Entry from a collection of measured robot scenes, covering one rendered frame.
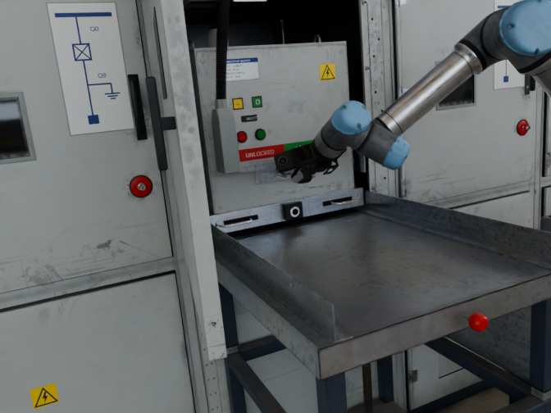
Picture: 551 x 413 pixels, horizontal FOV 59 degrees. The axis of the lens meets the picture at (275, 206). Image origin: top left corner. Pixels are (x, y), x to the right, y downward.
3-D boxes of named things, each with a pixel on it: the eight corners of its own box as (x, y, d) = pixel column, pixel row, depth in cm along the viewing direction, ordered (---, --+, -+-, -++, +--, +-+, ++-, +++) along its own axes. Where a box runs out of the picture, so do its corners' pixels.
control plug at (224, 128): (241, 172, 133) (234, 106, 129) (225, 174, 131) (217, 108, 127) (232, 169, 140) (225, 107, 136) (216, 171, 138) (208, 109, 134)
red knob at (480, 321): (490, 330, 87) (490, 314, 86) (477, 335, 86) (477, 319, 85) (471, 321, 91) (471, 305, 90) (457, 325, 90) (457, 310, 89)
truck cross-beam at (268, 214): (363, 205, 163) (362, 187, 162) (209, 236, 143) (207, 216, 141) (355, 202, 168) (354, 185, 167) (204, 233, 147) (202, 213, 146)
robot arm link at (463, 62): (488, 6, 124) (339, 133, 129) (510, -3, 113) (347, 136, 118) (513, 43, 126) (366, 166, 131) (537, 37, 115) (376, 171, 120)
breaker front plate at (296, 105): (356, 192, 162) (347, 43, 151) (216, 220, 143) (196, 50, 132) (353, 192, 163) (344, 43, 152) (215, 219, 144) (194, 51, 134)
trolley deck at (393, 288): (576, 289, 103) (576, 262, 102) (320, 381, 79) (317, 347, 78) (380, 226, 163) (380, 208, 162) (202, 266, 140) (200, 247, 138)
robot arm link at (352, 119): (370, 137, 104) (335, 117, 103) (347, 158, 114) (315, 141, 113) (379, 110, 108) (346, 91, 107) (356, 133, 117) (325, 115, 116)
